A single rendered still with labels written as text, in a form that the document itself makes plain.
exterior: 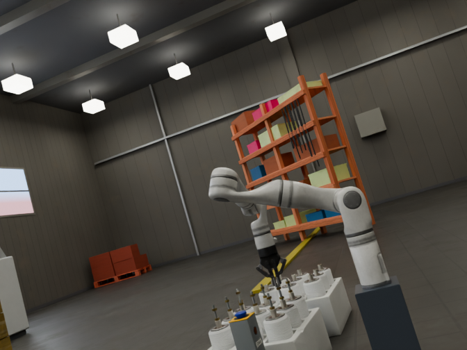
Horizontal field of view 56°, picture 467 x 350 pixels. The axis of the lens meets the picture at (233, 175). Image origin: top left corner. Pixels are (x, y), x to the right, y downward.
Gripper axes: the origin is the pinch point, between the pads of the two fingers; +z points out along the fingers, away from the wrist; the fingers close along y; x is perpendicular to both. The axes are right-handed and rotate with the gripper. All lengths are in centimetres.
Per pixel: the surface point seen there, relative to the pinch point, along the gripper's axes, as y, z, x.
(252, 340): -9.9, 11.3, -30.8
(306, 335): 5.5, 20.4, -8.5
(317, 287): 13.8, 13.5, 37.5
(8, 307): -375, -7, 346
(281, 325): -1.2, 12.8, -15.4
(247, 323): -9.8, 5.9, -30.9
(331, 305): 17.3, 21.6, 32.8
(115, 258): -497, -29, 950
